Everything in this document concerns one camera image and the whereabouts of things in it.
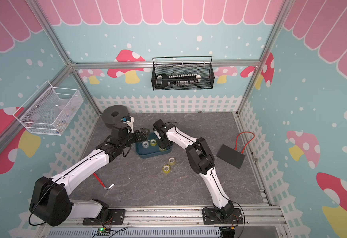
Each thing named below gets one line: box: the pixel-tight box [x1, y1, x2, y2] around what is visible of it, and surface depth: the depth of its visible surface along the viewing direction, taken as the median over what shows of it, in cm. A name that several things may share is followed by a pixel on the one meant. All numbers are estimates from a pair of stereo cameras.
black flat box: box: [216, 143, 246, 170], surface depth 99 cm
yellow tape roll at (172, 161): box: [168, 157, 176, 166], surface depth 96 cm
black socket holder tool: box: [155, 73, 202, 90], surface depth 91 cm
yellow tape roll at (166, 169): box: [162, 164, 172, 174], surface depth 91 cm
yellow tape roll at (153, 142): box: [150, 138, 158, 147], surface depth 103 cm
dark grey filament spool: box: [101, 104, 129, 129], surface depth 115 cm
